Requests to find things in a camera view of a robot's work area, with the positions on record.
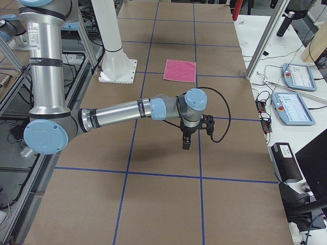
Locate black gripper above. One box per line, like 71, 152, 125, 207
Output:
180, 122, 202, 150

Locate pink and grey towel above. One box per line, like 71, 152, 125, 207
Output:
163, 59, 196, 83

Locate background blue grey robot arm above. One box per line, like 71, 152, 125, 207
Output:
1, 14, 29, 47

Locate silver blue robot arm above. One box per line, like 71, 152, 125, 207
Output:
19, 1, 212, 155

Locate small orange circuit board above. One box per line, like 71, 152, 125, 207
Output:
255, 100, 266, 113

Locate black box with white label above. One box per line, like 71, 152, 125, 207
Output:
271, 142, 302, 183

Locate near teach pendant tablet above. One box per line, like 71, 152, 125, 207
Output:
271, 92, 315, 126

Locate teach pendant tablet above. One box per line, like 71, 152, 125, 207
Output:
271, 92, 315, 126
282, 63, 317, 92

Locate black computer monitor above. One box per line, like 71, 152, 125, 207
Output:
295, 130, 326, 199

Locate far teach pendant tablet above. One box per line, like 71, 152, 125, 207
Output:
282, 63, 317, 92

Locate white power strip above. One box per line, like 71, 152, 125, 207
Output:
19, 146, 33, 157

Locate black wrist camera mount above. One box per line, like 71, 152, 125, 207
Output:
202, 115, 215, 137

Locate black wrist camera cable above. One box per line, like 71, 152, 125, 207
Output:
196, 87, 232, 143

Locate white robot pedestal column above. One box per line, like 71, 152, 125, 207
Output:
91, 0, 137, 84

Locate aluminium frame post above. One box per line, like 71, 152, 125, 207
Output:
244, 0, 290, 80

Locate aluminium side frame rail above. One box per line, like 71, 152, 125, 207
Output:
1, 1, 101, 244

